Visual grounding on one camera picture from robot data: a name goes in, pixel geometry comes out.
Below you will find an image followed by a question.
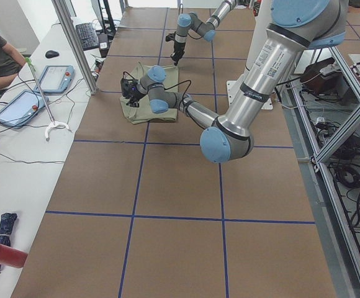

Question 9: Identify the red cylindrical tube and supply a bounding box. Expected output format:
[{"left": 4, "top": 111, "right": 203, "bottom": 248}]
[{"left": 0, "top": 243, "right": 28, "bottom": 268}]

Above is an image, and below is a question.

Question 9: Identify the black computer mouse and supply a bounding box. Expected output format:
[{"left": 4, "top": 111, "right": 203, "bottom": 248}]
[{"left": 45, "top": 50, "right": 60, "bottom": 59}]

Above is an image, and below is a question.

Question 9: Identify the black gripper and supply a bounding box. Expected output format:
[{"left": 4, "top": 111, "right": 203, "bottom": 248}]
[
  {"left": 171, "top": 41, "right": 186, "bottom": 66},
  {"left": 125, "top": 89, "right": 143, "bottom": 107}
]

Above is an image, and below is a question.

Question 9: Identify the black labelled box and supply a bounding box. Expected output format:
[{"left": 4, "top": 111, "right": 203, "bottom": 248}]
[{"left": 97, "top": 34, "right": 110, "bottom": 58}]

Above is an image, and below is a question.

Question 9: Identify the olive green long-sleeve shirt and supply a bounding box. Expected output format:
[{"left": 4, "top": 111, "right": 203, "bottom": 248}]
[{"left": 120, "top": 63, "right": 181, "bottom": 124}]

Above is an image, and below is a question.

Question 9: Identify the folded dark blue umbrella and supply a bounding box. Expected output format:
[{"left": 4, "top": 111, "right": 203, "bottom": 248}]
[{"left": 0, "top": 212, "right": 17, "bottom": 270}]

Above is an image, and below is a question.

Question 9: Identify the blue teach pendant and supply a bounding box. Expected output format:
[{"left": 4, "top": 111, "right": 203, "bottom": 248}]
[
  {"left": 38, "top": 65, "right": 74, "bottom": 95},
  {"left": 0, "top": 90, "right": 45, "bottom": 128}
]

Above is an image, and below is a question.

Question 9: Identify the near blue teach pendant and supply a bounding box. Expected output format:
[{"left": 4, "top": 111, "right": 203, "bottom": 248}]
[{"left": 0, "top": 90, "right": 45, "bottom": 128}]

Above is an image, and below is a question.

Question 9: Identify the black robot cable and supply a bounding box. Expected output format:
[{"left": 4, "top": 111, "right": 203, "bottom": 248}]
[{"left": 169, "top": 79, "right": 192, "bottom": 106}]

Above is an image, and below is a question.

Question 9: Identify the far blue teach pendant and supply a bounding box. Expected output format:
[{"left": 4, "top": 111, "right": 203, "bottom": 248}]
[{"left": 38, "top": 65, "right": 74, "bottom": 95}]

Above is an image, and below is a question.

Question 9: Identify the metal reacher grabber stick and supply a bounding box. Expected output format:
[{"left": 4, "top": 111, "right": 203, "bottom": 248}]
[{"left": 25, "top": 58, "right": 71, "bottom": 142}]

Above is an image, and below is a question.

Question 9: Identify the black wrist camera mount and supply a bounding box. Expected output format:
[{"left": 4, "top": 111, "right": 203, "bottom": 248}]
[{"left": 165, "top": 33, "right": 176, "bottom": 42}]

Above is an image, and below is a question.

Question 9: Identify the aluminium frame post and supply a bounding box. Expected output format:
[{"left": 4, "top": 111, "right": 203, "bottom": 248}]
[{"left": 52, "top": 0, "right": 97, "bottom": 95}]

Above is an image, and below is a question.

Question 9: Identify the black computer keyboard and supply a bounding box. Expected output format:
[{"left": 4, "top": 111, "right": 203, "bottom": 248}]
[{"left": 75, "top": 22, "right": 99, "bottom": 50}]

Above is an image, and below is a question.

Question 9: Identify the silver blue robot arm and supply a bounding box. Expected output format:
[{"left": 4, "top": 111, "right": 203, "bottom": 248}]
[
  {"left": 120, "top": 0, "right": 348, "bottom": 163},
  {"left": 165, "top": 0, "right": 241, "bottom": 66}
]

